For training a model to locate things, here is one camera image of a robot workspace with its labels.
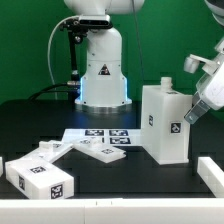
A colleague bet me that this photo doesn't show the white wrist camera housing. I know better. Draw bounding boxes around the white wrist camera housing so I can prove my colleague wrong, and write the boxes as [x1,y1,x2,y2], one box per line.
[184,54,214,74]

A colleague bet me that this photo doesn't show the black camera on stand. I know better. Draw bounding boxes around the black camera on stand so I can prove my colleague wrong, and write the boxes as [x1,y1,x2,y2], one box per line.
[59,15,113,100]

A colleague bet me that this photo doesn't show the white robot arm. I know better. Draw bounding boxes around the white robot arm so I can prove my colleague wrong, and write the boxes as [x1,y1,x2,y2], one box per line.
[64,0,224,124]

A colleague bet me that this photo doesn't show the white rail block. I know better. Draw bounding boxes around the white rail block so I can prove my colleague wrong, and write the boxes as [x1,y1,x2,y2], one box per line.
[197,157,224,198]
[0,157,3,177]

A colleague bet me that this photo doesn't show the white left door panel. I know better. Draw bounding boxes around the white left door panel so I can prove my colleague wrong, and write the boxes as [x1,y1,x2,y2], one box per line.
[24,140,73,163]

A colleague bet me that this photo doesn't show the black base cables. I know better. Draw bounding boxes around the black base cables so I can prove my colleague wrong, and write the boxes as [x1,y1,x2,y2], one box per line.
[27,81,82,102]

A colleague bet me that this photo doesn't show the white marker base sheet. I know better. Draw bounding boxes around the white marker base sheet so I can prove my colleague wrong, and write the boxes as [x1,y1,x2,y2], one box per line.
[62,129,141,146]

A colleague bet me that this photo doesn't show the white right rail block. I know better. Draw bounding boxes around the white right rail block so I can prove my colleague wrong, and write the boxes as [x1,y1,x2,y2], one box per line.
[197,157,224,198]

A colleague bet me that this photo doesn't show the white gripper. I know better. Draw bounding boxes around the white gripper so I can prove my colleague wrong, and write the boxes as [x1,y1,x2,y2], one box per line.
[184,37,224,125]

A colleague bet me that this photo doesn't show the white curved cable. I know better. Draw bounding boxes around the white curved cable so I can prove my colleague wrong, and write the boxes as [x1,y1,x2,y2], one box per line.
[47,15,80,86]

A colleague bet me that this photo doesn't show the white cabinet box part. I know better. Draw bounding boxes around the white cabinet box part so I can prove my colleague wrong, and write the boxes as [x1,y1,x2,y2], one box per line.
[5,159,74,200]

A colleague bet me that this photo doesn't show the white left rail block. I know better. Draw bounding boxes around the white left rail block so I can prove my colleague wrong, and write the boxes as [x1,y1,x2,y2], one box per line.
[0,157,3,177]

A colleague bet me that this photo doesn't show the white door panel with knob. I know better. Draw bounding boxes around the white door panel with knob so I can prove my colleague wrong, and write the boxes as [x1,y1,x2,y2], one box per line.
[72,137,126,163]

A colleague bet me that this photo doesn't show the white front rail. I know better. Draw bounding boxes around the white front rail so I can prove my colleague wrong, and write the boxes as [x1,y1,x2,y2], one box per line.
[0,198,224,224]

